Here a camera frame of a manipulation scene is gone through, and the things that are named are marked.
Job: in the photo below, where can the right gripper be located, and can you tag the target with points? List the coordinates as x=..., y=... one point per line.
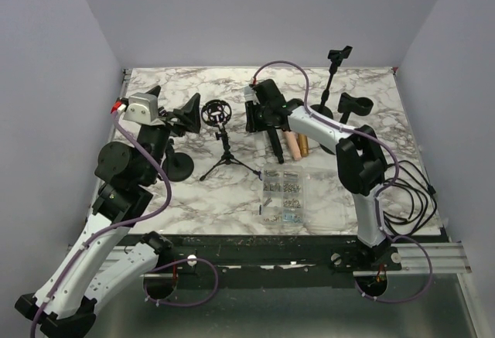
x=252, y=124

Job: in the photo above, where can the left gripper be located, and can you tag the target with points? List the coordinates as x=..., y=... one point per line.
x=189, y=115

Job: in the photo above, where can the black microphone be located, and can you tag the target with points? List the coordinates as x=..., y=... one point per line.
x=276, y=145

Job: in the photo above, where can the pink microphone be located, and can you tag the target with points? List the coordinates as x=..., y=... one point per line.
x=293, y=146

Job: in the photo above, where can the gold microphone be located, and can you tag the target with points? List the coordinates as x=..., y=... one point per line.
x=303, y=145

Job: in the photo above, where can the black tripod mic stand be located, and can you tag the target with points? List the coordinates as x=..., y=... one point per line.
x=216, y=114

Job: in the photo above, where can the round base mic stand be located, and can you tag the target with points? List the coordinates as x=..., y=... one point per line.
x=336, y=57
x=361, y=106

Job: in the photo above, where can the white microphone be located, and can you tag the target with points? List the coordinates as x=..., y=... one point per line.
x=250, y=95

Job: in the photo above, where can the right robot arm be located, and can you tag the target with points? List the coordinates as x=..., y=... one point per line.
x=360, y=161

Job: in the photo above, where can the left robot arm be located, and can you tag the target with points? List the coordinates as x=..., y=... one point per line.
x=135, y=188

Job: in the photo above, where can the clear plastic screw box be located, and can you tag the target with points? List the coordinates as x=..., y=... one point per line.
x=294, y=197

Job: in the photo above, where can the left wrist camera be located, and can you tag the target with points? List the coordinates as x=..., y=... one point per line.
x=140, y=108

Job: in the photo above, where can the aluminium mounting rail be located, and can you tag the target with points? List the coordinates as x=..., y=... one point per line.
x=408, y=259

